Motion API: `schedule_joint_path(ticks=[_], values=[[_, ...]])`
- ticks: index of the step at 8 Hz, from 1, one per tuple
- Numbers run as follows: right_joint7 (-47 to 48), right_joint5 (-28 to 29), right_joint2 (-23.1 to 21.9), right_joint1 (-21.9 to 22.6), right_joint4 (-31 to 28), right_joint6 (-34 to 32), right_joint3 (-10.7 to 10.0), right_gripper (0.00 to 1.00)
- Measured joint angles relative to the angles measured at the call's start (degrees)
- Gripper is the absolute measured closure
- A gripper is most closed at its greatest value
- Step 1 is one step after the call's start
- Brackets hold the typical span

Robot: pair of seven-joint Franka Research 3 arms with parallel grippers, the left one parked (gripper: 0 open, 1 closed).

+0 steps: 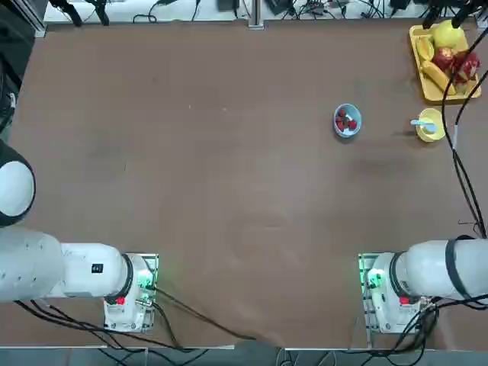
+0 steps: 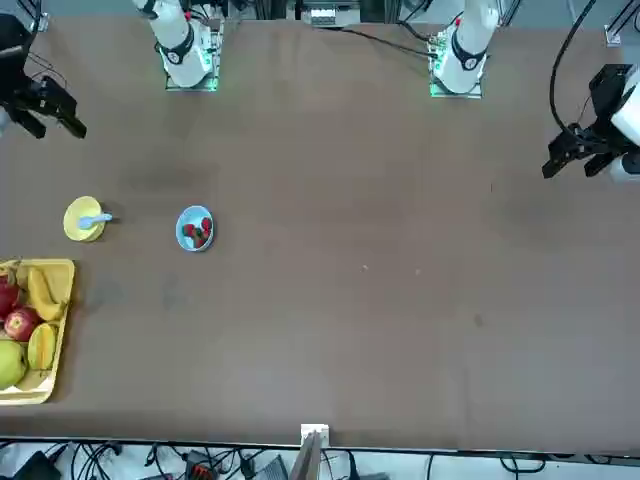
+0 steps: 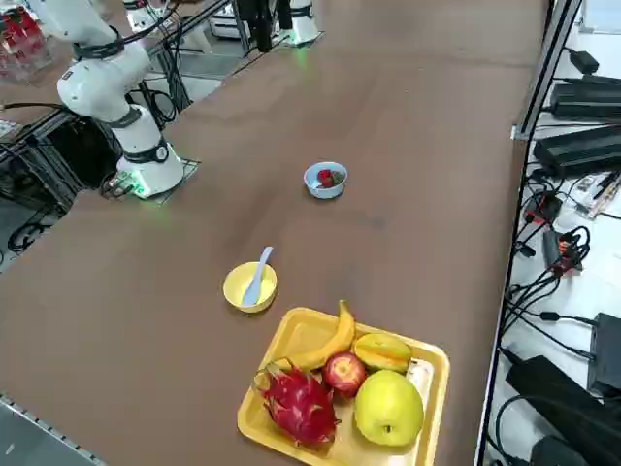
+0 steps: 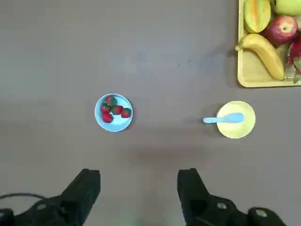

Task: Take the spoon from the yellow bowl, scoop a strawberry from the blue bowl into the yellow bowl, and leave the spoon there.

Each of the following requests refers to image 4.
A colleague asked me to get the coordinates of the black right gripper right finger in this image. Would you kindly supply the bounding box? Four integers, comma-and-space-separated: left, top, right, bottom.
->
177, 168, 288, 226

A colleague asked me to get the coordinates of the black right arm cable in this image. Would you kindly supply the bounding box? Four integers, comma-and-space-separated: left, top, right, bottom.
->
0, 193, 46, 201

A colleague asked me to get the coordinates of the yellow-green apple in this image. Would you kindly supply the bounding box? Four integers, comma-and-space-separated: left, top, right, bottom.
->
274, 0, 301, 16

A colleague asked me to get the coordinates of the yellow bowl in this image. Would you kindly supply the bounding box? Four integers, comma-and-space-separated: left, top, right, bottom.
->
215, 100, 256, 139

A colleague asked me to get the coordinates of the light blue spoon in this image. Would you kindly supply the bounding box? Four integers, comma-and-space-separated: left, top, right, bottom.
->
203, 113, 245, 124

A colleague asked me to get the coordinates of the red dragon fruit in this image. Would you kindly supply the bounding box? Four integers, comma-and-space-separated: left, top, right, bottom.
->
286, 35, 301, 84

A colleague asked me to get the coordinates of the blue bowl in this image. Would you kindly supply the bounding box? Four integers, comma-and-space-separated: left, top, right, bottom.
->
94, 93, 134, 132

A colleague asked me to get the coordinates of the yellow star fruit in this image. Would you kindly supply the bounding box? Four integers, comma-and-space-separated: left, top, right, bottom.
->
243, 0, 271, 33

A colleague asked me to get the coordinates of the yellow tray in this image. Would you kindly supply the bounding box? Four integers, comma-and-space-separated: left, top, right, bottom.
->
237, 0, 301, 88

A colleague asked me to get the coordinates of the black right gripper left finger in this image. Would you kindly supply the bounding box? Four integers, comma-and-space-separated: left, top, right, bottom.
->
0, 168, 101, 226

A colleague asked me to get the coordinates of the red apple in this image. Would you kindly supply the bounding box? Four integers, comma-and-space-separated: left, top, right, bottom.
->
263, 15, 299, 48

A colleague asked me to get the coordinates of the yellow banana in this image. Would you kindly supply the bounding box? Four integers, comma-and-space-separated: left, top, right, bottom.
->
235, 33, 285, 81

